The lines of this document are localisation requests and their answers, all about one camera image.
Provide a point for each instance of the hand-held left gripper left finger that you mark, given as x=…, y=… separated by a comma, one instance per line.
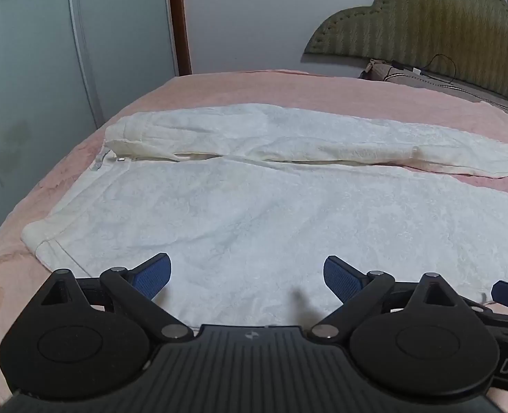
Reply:
x=154, y=272

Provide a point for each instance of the brown wooden door frame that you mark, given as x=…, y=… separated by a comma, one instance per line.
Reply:
x=180, y=17

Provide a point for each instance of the white pants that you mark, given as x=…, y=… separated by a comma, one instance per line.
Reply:
x=236, y=223

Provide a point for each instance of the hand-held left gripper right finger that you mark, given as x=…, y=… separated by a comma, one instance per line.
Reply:
x=341, y=276

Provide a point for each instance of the green padded headboard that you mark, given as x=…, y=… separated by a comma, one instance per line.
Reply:
x=430, y=26

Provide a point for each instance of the frosted sliding wardrobe door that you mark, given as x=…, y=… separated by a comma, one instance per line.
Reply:
x=43, y=73

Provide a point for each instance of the beige striped pillow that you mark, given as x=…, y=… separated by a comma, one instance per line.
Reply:
x=413, y=78

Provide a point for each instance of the pink blanket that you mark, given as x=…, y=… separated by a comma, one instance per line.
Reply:
x=280, y=90

